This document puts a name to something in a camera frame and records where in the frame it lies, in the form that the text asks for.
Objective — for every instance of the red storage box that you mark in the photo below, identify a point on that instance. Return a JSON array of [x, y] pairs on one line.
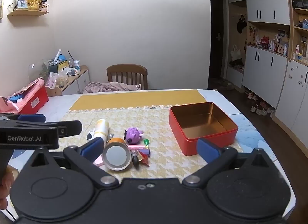
[[14, 104]]

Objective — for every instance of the wooden wall shelf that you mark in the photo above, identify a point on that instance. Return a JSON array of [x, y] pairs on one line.
[[26, 13]]

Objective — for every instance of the white lower cabinet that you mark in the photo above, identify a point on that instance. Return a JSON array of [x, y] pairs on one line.
[[262, 74]]

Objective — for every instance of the pink comb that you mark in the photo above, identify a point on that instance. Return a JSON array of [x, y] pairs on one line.
[[98, 161]]

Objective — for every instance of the mauve crumpled cloth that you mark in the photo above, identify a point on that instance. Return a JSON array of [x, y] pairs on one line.
[[108, 87]]

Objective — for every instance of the white side cabinet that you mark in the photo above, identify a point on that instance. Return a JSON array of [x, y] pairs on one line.
[[74, 82]]

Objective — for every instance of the purple toy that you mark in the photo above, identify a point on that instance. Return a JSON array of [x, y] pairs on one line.
[[132, 136]]

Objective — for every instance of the clear plastic bag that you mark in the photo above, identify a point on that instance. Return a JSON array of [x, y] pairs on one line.
[[56, 80]]

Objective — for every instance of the mustard yellow table cloth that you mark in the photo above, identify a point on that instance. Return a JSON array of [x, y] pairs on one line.
[[134, 100]]

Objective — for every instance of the blue white carton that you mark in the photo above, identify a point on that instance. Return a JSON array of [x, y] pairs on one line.
[[77, 65]]

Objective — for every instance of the wooden shelf unit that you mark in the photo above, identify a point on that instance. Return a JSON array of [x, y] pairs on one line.
[[292, 33]]

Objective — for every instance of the yellow patterned table cloth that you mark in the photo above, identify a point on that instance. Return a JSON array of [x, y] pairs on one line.
[[163, 142]]

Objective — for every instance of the blue round container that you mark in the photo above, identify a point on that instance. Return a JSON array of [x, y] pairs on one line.
[[62, 57]]

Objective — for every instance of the yellow storage case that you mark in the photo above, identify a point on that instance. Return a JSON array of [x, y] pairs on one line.
[[59, 66]]

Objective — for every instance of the white yellow bottle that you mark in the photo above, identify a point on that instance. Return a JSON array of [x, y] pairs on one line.
[[102, 127]]

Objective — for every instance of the white tote bag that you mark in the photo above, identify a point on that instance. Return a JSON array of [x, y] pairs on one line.
[[235, 54]]

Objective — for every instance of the clear plastic dome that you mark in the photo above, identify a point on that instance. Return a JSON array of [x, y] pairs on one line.
[[37, 70]]

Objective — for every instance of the pink tube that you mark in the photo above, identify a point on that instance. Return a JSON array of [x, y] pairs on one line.
[[136, 147]]

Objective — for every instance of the purple paper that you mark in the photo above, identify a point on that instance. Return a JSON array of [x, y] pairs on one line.
[[145, 153]]

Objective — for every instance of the red tin box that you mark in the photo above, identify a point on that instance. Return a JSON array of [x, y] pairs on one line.
[[192, 127]]

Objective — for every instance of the white bench cabinet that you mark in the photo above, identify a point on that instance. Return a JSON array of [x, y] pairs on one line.
[[234, 74]]

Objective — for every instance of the round can metal lid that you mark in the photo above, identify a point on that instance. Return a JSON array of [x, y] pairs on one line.
[[116, 155]]

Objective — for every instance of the red toy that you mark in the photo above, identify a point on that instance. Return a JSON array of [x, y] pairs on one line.
[[264, 42]]

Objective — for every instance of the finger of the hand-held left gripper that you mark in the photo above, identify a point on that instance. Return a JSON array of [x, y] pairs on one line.
[[69, 129], [31, 117]]

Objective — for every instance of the green pushpin toy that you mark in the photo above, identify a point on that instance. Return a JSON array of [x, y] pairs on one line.
[[146, 142]]

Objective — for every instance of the dark door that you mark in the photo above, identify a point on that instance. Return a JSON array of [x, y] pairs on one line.
[[216, 33]]

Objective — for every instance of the row of shoes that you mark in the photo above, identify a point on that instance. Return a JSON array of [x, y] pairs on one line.
[[261, 110]]

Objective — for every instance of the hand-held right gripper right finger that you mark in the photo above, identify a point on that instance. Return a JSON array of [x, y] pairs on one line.
[[208, 149]]

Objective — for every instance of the black clip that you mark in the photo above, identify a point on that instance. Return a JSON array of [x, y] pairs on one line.
[[135, 161]]

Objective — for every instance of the wooden chair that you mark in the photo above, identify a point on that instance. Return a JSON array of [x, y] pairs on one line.
[[127, 74]]

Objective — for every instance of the small ornament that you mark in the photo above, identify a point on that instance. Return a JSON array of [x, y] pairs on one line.
[[44, 6]]

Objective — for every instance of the silver nail clipper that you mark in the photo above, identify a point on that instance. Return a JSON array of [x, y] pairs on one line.
[[110, 138]]

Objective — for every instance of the person's left hand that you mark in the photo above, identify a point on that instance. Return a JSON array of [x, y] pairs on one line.
[[4, 190]]

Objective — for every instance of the white tall cabinet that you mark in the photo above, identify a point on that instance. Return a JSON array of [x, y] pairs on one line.
[[293, 98]]

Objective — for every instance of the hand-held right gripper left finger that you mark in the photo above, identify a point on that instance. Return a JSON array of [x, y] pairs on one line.
[[92, 147]]

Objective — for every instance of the white plastic tool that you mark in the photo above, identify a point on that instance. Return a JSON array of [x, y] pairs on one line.
[[90, 136]]

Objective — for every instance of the red paper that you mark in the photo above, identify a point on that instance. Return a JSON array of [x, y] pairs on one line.
[[143, 161]]

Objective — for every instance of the assorted small bottles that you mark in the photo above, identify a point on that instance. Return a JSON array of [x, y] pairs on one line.
[[279, 47]]

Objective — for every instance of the white tube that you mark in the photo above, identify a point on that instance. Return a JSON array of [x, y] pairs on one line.
[[57, 55]]

